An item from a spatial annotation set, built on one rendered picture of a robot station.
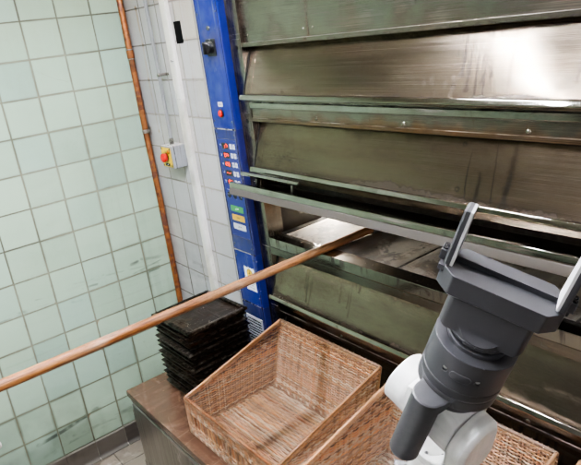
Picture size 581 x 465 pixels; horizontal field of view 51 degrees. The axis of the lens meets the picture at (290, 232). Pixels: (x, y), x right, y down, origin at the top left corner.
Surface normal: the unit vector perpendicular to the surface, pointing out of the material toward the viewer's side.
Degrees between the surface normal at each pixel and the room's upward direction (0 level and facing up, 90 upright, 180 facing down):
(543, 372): 70
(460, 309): 97
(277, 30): 88
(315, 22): 90
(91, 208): 90
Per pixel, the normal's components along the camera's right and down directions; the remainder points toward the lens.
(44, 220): 0.62, 0.18
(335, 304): -0.77, -0.04
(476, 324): -0.46, 0.46
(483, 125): -0.77, 0.29
